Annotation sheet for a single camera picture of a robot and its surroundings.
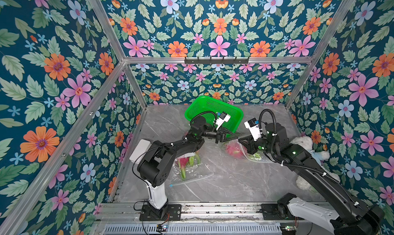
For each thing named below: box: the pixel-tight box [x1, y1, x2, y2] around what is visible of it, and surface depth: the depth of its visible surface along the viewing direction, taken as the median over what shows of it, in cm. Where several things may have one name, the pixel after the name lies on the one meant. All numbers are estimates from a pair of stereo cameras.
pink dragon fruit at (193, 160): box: [176, 153, 201, 181], surface depth 87 cm
